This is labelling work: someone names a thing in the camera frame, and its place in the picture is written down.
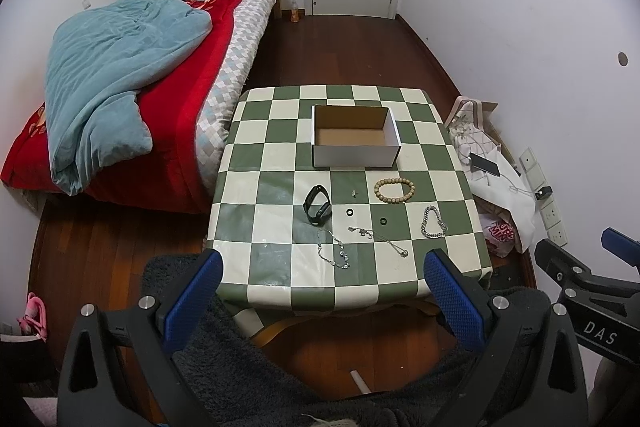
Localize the dark fuzzy garment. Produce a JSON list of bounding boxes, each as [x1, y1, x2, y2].
[[141, 255, 551, 426]]

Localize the silver chain bracelet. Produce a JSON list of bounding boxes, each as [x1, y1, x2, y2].
[[420, 204, 449, 240]]

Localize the black charger plug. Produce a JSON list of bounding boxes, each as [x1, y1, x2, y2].
[[535, 185, 553, 200]]

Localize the black smartphone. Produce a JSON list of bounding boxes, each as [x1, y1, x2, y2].
[[469, 153, 501, 176]]

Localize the thin silver pendant necklace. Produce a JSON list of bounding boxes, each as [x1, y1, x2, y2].
[[347, 225, 410, 258]]

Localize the green white checkered tablecloth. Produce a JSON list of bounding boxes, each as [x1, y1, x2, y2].
[[208, 86, 491, 311]]

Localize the black fitness band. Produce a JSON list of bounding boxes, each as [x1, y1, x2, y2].
[[303, 184, 332, 227]]

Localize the white patterned bag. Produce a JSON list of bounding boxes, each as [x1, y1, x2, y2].
[[445, 96, 536, 258]]

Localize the red white plastic bag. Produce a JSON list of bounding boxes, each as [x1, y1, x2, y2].
[[478, 212, 515, 258]]

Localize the white power strip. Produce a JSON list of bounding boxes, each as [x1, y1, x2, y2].
[[518, 147, 568, 247]]

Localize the pink slipper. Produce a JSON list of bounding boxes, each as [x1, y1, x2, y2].
[[17, 293, 48, 340]]

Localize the teal blanket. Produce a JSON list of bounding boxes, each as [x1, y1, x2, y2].
[[44, 0, 213, 195]]

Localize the silver charm bracelet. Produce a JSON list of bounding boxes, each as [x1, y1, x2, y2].
[[316, 229, 353, 270]]

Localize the red bed sheet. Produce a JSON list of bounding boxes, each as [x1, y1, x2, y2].
[[1, 0, 241, 213]]

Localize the white cardboard box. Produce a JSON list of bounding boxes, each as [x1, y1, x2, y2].
[[310, 105, 401, 169]]

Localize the orange bottle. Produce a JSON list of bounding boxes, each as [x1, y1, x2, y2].
[[290, 1, 299, 24]]

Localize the checkered grey white mattress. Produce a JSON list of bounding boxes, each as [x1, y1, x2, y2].
[[194, 0, 277, 195]]

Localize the wooden bead bracelet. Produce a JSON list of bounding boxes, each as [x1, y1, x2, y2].
[[373, 176, 417, 204]]

